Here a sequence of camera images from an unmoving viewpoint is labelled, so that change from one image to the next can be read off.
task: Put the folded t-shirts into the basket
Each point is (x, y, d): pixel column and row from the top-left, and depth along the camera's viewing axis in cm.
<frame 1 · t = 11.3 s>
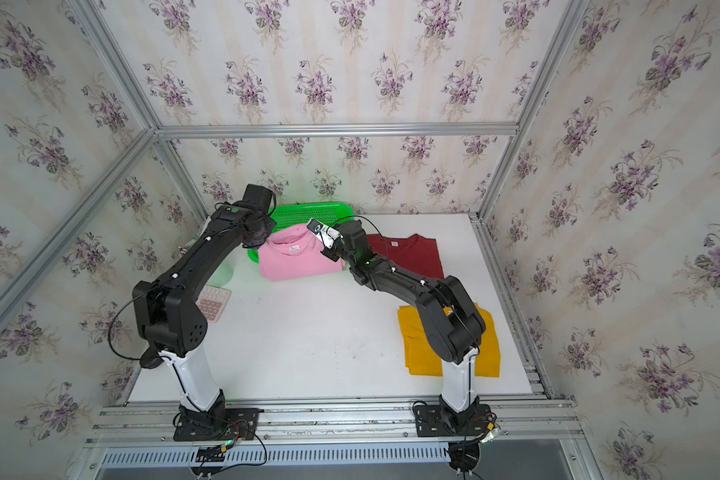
left hand: (273, 231, 90), fingers closed
right hand: (326, 227, 88), fingers closed
dark red folded t-shirt: (418, 254, 112), on the table
pink folded t-shirt: (294, 251, 91), point 17 cm above the table
yellow folded t-shirt: (421, 356, 86), on the table

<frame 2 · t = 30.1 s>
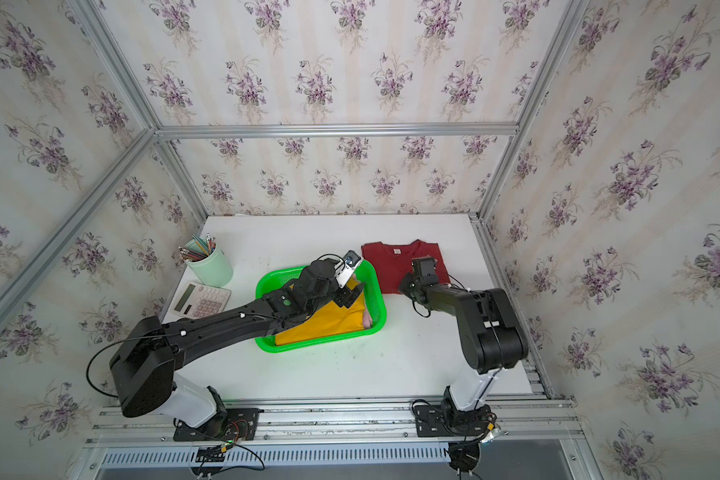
left hand: (358, 277, 80), fingers open
right hand: (405, 285, 99), fingers closed
pink folded t-shirt: (367, 320, 91), point 3 cm above the table
yellow folded t-shirt: (329, 323, 85), point 8 cm above the table
the other named things where they were.

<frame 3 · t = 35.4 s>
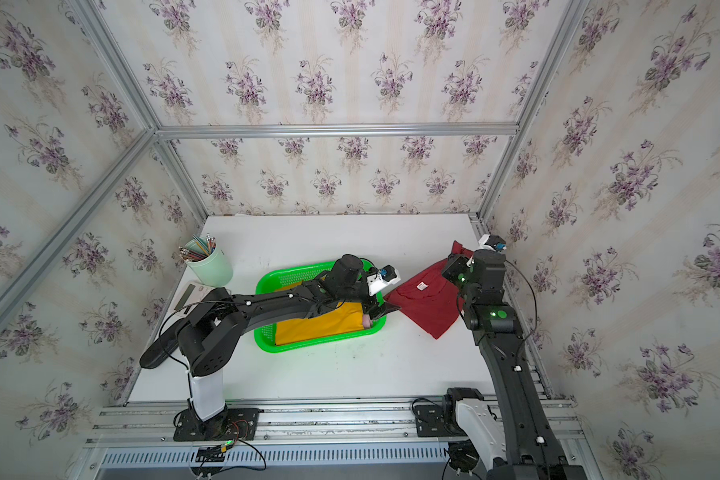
left hand: (398, 298, 82), fingers open
right hand: (453, 255, 75), fingers closed
dark red folded t-shirt: (428, 297, 83), point 15 cm above the table
the other named things where they were.

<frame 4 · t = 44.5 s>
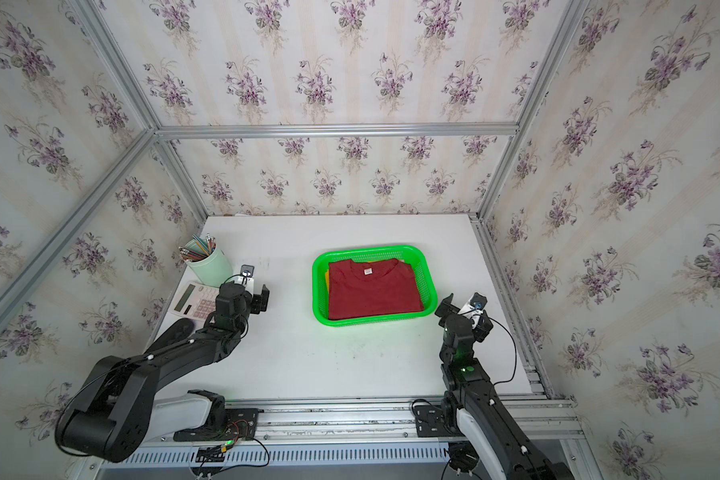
left hand: (252, 285, 89), fingers open
right hand: (468, 303, 83), fingers open
dark red folded t-shirt: (372, 289, 94), point 6 cm above the table
yellow folded t-shirt: (328, 278, 100), point 4 cm above the table
green plastic basket: (410, 253, 100), point 9 cm above the table
